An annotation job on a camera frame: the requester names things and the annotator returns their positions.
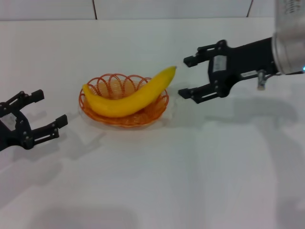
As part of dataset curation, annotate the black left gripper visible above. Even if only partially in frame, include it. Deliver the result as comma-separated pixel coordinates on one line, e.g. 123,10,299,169
0,89,69,152

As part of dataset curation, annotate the yellow banana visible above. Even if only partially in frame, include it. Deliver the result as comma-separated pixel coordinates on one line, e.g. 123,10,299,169
82,66,178,118

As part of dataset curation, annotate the orange woven plastic basket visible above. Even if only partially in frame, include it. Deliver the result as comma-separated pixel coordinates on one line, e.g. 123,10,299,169
78,73,170,130

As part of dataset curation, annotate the silver cable connector plug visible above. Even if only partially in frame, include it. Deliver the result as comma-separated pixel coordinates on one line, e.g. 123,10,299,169
256,69,282,91

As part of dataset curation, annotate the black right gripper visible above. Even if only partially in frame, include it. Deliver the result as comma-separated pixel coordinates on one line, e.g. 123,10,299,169
178,37,281,104

